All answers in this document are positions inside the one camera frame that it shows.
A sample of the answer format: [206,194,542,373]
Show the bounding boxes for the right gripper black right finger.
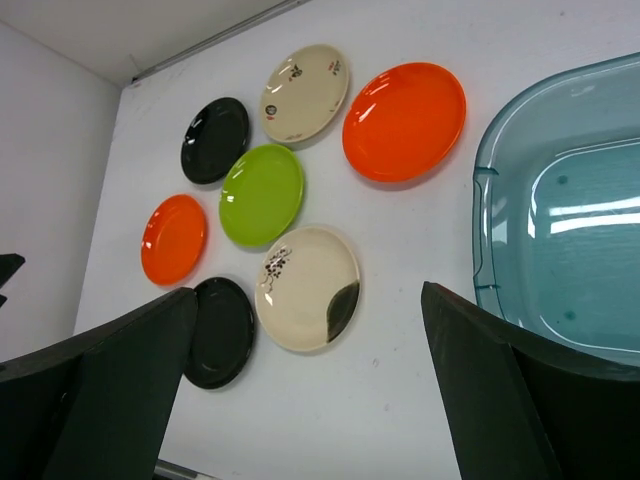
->
[421,282,639,479]

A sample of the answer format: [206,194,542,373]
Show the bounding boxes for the large orange plate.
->
[342,62,466,183]

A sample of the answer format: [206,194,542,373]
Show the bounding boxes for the green plate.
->
[219,144,305,248]

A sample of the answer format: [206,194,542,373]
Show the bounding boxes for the aluminium rail at back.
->
[129,0,309,85]

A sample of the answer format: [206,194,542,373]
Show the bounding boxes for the cream plate with black brushstroke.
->
[254,225,361,354]

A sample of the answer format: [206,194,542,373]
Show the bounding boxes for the small orange plate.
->
[141,194,208,286]

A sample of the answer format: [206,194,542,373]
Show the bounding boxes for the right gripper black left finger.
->
[1,287,197,479]

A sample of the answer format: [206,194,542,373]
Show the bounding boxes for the teal translucent plastic bin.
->
[472,54,639,365]

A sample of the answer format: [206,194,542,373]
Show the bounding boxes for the cream plate with small motifs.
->
[259,44,350,144]

